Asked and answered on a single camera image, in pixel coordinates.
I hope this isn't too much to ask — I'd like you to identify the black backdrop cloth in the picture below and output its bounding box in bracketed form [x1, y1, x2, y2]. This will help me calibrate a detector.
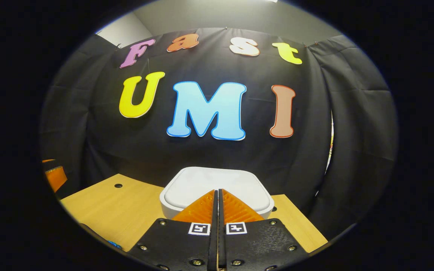
[39, 26, 398, 241]

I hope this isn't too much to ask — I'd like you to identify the white desktop garbage bin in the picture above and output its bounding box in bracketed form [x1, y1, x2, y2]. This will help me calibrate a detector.
[159, 166, 275, 221]

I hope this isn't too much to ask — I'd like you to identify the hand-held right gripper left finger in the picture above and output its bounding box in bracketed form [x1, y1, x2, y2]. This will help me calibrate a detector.
[127, 189, 219, 271]

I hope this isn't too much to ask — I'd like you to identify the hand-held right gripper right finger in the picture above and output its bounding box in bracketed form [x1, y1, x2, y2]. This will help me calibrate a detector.
[218, 189, 310, 271]

